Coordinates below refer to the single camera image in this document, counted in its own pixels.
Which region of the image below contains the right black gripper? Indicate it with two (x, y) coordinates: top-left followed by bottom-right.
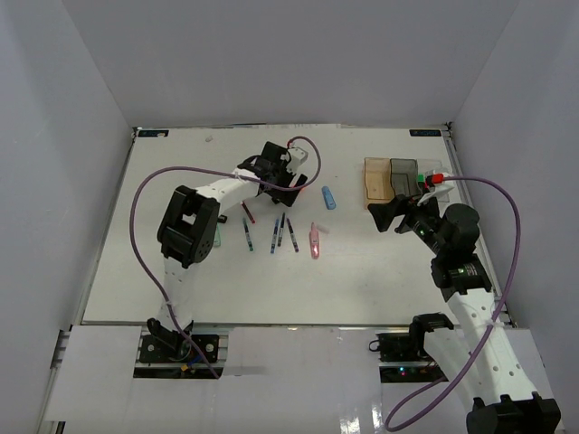
(368, 190), (449, 257)

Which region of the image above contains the blue translucent correction tape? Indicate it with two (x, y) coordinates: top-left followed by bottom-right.
(321, 185), (337, 210)

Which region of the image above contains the green translucent correction tape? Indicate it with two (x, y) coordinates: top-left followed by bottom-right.
(214, 226), (222, 248)

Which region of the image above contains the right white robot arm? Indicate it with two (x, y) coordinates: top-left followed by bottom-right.
(368, 195), (561, 433)

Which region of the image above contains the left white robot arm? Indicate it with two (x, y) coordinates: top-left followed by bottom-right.
(135, 139), (312, 362)

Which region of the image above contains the black gel pen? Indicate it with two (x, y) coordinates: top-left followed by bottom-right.
(277, 212), (286, 247)

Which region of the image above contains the blue gel pen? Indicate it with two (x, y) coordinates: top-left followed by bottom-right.
(270, 218), (280, 254)

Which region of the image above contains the brown translucent container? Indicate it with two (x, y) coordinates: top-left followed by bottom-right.
(364, 157), (394, 208)

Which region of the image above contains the purple gel pen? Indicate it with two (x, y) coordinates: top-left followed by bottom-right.
(286, 217), (299, 253)

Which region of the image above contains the grey translucent container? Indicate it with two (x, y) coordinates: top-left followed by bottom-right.
(390, 158), (422, 196)

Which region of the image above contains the red gel pen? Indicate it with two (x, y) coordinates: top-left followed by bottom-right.
(241, 202), (256, 224)

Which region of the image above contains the pink translucent correction tape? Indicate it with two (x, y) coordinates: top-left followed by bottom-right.
(308, 222), (329, 259)

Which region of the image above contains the green gel pen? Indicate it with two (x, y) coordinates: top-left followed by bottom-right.
(242, 217), (254, 252)

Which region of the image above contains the clear translucent container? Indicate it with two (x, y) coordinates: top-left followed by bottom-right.
(417, 159), (450, 203)

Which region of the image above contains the right blue table label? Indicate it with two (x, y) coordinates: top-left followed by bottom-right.
(409, 128), (441, 137)

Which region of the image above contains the blue table label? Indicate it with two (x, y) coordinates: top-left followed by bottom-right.
(409, 128), (441, 137)
(138, 129), (169, 138)

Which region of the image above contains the left blue table label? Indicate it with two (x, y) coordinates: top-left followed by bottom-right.
(138, 129), (169, 138)

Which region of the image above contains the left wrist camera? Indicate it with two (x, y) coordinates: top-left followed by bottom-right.
(287, 146), (308, 167)

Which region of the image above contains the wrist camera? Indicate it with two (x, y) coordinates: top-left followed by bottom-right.
(287, 146), (308, 167)
(418, 172), (456, 205)

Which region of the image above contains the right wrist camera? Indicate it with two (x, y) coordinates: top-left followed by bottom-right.
(418, 172), (456, 205)

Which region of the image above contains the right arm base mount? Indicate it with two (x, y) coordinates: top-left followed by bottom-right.
(368, 313), (454, 384)

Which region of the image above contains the aluminium table frame rail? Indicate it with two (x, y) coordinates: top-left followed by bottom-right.
(443, 121), (521, 323)

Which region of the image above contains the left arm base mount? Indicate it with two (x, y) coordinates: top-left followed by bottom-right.
(133, 318), (226, 380)

